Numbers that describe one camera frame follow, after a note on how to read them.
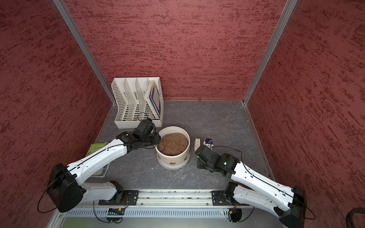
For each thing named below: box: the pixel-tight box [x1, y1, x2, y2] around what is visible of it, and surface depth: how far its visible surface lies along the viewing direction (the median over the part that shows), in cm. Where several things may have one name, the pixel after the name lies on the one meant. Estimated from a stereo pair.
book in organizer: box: [143, 80, 161, 119], surface depth 97 cm
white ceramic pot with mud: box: [154, 126, 191, 170], surface depth 84 cm
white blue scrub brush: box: [194, 137, 201, 152], surface depth 83 cm
